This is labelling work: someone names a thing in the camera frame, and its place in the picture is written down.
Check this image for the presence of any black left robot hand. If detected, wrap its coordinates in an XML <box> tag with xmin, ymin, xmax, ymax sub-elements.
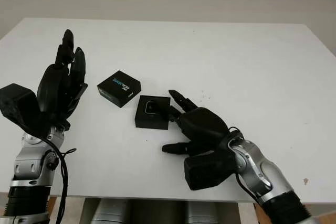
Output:
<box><xmin>35</xmin><ymin>29</ymin><xmax>89</xmax><ymax>132</ymax></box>

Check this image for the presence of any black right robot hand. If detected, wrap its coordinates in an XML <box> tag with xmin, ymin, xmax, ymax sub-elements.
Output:
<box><xmin>162</xmin><ymin>89</ymin><xmax>238</xmax><ymax>156</ymax></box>

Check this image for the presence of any small silver depth camera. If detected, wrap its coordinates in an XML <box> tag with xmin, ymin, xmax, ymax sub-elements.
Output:
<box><xmin>143</xmin><ymin>100</ymin><xmax>161</xmax><ymax>116</ymax></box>

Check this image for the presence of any black RealSense box lid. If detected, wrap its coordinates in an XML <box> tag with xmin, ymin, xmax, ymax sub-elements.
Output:
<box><xmin>97</xmin><ymin>70</ymin><xmax>142</xmax><ymax>108</ymax></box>

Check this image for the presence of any black box base foam insert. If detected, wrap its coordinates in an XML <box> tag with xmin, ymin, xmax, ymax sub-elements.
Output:
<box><xmin>135</xmin><ymin>94</ymin><xmax>172</xmax><ymax>131</ymax></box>

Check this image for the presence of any silver black robot torso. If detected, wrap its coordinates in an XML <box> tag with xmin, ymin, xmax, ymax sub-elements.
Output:
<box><xmin>82</xmin><ymin>198</ymin><xmax>241</xmax><ymax>224</ymax></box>

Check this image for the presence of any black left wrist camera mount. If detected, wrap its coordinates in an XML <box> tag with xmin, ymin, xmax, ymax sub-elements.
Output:
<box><xmin>0</xmin><ymin>83</ymin><xmax>50</xmax><ymax>137</ymax></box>

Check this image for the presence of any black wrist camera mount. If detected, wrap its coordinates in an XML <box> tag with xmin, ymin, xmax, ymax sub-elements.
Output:
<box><xmin>0</xmin><ymin>83</ymin><xmax>50</xmax><ymax>137</ymax></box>
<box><xmin>183</xmin><ymin>150</ymin><xmax>238</xmax><ymax>191</ymax></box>

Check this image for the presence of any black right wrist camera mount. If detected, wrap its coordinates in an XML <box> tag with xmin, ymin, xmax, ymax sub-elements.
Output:
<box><xmin>183</xmin><ymin>150</ymin><xmax>238</xmax><ymax>191</ymax></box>

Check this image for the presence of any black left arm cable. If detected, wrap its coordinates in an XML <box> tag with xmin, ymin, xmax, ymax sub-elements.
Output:
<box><xmin>44</xmin><ymin>134</ymin><xmax>77</xmax><ymax>224</ymax></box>

